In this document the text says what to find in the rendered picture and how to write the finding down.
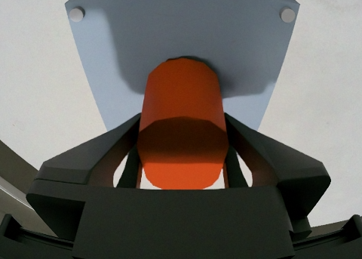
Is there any orange peg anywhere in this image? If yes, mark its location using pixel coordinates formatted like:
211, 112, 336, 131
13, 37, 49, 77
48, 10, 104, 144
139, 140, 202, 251
137, 58, 229, 190

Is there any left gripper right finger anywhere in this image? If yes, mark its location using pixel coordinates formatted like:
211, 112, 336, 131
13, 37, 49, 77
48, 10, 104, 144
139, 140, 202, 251
222, 113, 331, 219

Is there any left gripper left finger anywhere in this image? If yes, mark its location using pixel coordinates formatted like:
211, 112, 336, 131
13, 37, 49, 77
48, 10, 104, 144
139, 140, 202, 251
35, 113, 143, 189

